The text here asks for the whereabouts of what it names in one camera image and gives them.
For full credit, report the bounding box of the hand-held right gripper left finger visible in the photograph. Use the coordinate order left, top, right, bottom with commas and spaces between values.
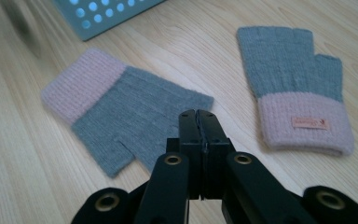
166, 108, 205, 201

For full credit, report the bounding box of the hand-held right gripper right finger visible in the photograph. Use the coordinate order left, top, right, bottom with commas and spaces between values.
197, 108, 237, 201

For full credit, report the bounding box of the grey pink fingerless knit glove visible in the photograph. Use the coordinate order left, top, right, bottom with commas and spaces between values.
236, 25, 356, 157
40, 47, 215, 179

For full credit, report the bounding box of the blue-grey perforated storage basket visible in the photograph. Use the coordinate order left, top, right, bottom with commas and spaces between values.
51, 0, 166, 42

